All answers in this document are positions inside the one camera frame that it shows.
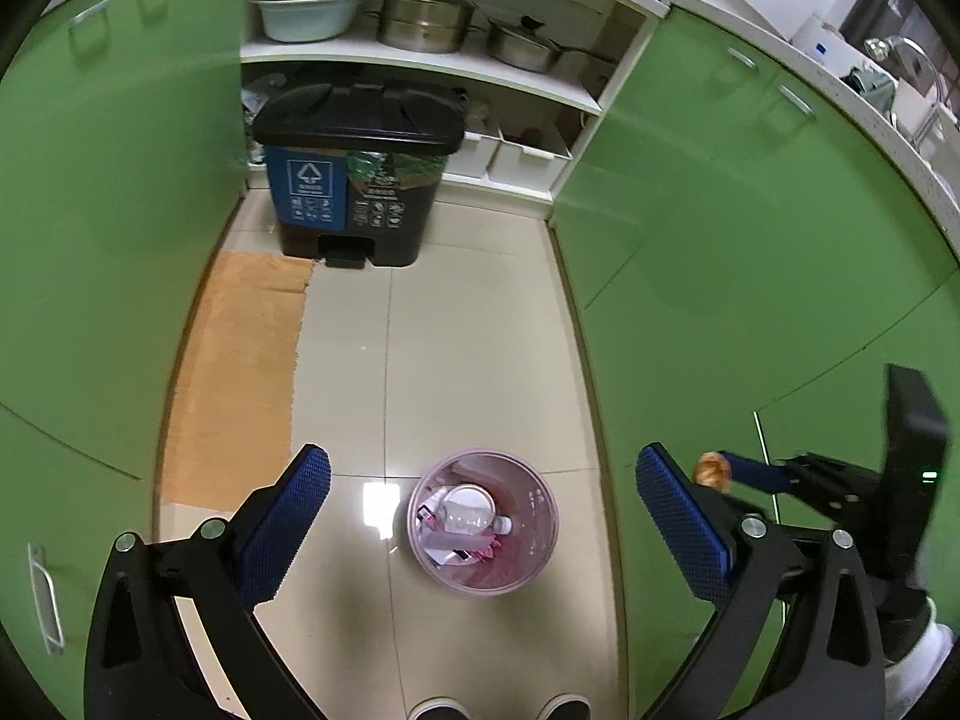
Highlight brown bread piece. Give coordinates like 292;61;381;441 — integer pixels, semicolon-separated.
694;451;732;494

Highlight chrome faucet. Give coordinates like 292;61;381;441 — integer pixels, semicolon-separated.
861;34;947;145

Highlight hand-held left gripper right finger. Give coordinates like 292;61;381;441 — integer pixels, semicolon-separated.
635;444;890;720

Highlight black pedal bin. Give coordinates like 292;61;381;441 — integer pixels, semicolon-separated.
251;81;467;269

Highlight pink waste basket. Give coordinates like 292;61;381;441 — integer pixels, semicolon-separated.
406;448;560;599

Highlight person's right forearm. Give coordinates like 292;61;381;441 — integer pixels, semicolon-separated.
883;598;959;719

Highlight green base cabinet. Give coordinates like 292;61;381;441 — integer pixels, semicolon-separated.
0;0;254;695
550;2;960;720

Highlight pale enamel basin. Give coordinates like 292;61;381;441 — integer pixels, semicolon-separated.
250;0;374;44

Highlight steel pan with lid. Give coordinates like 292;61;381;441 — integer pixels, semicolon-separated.
484;13;617;76

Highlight clear plastic bottle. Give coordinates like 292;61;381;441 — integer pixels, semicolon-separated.
437;501;514;539

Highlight white open shelf unit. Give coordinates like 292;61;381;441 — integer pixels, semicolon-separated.
238;0;671;205

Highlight white storage box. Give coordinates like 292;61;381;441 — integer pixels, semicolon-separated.
490;137;572;201
441;130;503;186

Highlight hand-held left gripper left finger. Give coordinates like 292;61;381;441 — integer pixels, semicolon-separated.
82;444;335;720

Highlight brown cardboard sheet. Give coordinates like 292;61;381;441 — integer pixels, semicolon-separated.
160;250;314;505

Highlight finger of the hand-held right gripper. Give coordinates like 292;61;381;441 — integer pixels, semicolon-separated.
720;448;887;535

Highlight white paper cup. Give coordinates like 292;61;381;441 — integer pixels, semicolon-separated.
442;481;497;517

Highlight steel steamer pot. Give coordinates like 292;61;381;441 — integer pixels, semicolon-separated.
365;0;481;56

